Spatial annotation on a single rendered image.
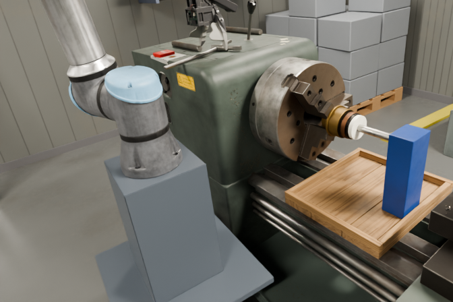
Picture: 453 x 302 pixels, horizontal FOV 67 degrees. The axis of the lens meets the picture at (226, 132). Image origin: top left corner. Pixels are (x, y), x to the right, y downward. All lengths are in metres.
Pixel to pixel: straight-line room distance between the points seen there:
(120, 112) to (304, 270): 0.85
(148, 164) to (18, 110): 3.04
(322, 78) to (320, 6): 2.62
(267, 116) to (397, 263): 0.49
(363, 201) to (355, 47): 2.52
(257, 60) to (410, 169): 0.54
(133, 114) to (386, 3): 3.19
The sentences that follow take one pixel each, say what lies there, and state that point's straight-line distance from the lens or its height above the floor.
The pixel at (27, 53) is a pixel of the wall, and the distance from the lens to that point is 3.66.
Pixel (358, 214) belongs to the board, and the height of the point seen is 0.88.
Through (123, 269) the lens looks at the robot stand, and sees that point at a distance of 1.13.
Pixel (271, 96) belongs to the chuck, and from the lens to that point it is 0.99.
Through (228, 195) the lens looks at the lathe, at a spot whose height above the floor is 0.83.
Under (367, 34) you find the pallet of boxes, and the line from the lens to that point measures 3.53.
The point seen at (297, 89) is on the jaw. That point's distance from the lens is 0.98.
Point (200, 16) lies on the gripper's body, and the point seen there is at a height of 1.39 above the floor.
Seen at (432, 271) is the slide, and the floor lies 0.97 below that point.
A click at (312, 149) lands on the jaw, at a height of 0.99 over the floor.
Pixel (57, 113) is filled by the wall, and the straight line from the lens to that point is 3.79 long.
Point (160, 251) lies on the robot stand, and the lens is 0.89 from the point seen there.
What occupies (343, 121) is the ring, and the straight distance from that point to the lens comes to 0.98.
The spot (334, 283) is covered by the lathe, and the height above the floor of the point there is 0.54.
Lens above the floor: 1.51
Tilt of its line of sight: 25 degrees down
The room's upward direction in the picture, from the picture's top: 7 degrees counter-clockwise
